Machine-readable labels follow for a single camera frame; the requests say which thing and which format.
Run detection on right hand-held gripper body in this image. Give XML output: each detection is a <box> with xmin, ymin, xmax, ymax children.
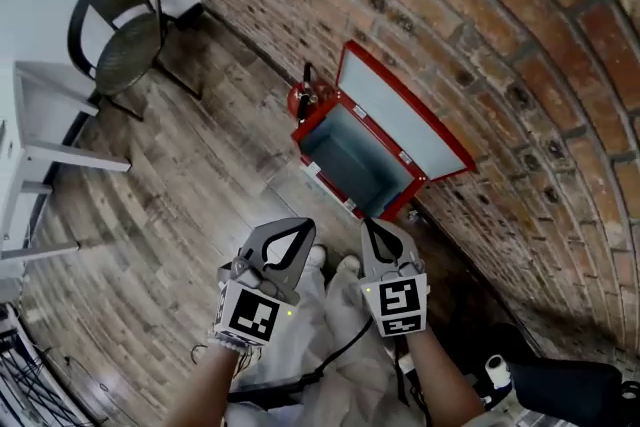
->
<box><xmin>358</xmin><ymin>258</ymin><xmax>431</xmax><ymax>339</ymax></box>

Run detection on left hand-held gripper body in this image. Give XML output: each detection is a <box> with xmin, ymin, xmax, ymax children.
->
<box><xmin>213</xmin><ymin>258</ymin><xmax>302</xmax><ymax>348</ymax></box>

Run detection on red fire extinguisher box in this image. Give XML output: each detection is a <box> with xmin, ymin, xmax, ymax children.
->
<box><xmin>291</xmin><ymin>39</ymin><xmax>477</xmax><ymax>222</ymax></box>

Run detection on person's left forearm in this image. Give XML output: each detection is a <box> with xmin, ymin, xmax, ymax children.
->
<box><xmin>162</xmin><ymin>338</ymin><xmax>251</xmax><ymax>427</ymax></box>

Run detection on person's right forearm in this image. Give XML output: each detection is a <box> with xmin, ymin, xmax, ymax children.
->
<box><xmin>403</xmin><ymin>326</ymin><xmax>489</xmax><ymax>427</ymax></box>

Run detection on red fire extinguisher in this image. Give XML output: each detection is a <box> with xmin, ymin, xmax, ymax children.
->
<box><xmin>286</xmin><ymin>62</ymin><xmax>337</xmax><ymax>126</ymax></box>

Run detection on person's left white shoe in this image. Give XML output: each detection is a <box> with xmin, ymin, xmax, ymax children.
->
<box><xmin>304</xmin><ymin>244</ymin><xmax>329</xmax><ymax>272</ymax></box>

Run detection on person's white shoe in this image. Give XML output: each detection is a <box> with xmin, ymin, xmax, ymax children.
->
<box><xmin>336</xmin><ymin>254</ymin><xmax>362</xmax><ymax>277</ymax></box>
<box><xmin>304</xmin><ymin>244</ymin><xmax>329</xmax><ymax>272</ymax></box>

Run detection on person's right white shoe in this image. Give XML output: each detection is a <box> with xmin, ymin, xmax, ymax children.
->
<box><xmin>336</xmin><ymin>254</ymin><xmax>362</xmax><ymax>277</ymax></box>

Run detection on person's white trousers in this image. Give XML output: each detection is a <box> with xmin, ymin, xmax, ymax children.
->
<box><xmin>223</xmin><ymin>259</ymin><xmax>419</xmax><ymax>427</ymax></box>

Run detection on small white cylinder device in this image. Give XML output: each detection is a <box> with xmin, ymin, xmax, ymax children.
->
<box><xmin>483</xmin><ymin>353</ymin><xmax>513</xmax><ymax>390</ymax></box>

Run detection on black padded seat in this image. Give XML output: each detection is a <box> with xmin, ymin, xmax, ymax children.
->
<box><xmin>503</xmin><ymin>354</ymin><xmax>640</xmax><ymax>427</ymax></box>

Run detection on black chair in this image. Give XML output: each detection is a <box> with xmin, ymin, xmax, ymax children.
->
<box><xmin>67</xmin><ymin>0</ymin><xmax>206</xmax><ymax>122</ymax></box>

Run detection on white bead bracelet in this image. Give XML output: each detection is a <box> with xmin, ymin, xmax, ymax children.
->
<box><xmin>206</xmin><ymin>331</ymin><xmax>252</xmax><ymax>357</ymax></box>

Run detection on metal wire rack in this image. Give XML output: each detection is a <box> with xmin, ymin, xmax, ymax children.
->
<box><xmin>0</xmin><ymin>304</ymin><xmax>81</xmax><ymax>427</ymax></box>

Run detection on white table frame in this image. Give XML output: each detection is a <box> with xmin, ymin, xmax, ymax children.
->
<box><xmin>0</xmin><ymin>60</ymin><xmax>133</xmax><ymax>262</ymax></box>

